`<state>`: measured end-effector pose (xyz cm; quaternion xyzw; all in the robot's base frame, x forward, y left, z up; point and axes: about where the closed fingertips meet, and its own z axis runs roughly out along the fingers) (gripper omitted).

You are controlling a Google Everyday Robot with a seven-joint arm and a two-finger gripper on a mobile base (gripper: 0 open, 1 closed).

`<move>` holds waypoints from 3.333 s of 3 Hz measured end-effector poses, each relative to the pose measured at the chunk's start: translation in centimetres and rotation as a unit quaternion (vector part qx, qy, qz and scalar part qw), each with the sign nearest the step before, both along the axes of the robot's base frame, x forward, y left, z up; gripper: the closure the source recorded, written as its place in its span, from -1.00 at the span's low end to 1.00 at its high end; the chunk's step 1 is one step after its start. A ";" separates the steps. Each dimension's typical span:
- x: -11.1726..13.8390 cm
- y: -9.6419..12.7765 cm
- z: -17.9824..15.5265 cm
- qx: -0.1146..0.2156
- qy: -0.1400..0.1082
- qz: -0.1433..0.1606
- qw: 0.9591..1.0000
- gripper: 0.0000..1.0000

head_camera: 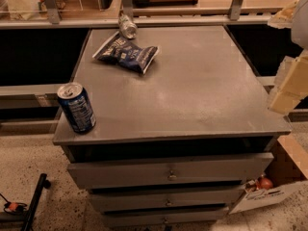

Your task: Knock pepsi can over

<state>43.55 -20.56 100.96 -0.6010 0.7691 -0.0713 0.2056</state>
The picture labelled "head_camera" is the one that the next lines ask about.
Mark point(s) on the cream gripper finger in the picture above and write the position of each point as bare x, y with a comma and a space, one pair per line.
290, 84
284, 18

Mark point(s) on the blue pepsi can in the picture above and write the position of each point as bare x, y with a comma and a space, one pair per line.
77, 108

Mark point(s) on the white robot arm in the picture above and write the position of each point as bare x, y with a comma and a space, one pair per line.
299, 29

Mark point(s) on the silver green soda can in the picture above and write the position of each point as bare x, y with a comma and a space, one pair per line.
127, 27

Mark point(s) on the cardboard box with items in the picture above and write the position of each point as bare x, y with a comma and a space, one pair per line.
288, 172

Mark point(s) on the red onion in box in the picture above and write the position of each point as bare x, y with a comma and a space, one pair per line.
264, 183

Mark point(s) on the top grey drawer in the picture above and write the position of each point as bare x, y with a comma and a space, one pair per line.
164, 171

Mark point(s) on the grey drawer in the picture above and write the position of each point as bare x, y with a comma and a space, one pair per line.
167, 216
164, 171
109, 202

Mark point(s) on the grey drawer cabinet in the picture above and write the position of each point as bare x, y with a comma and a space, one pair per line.
198, 98

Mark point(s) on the middle grey drawer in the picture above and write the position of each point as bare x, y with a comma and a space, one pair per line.
109, 202

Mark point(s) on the bottom grey drawer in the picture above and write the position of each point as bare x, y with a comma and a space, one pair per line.
167, 216

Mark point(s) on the blue chip bag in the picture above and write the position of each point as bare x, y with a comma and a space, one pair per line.
123, 52

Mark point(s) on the grey metal railing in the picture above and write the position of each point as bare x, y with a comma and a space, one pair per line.
83, 13

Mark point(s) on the black stand leg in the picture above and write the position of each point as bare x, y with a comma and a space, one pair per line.
43, 183

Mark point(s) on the orange black cable clamp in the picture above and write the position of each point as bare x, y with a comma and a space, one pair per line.
13, 208

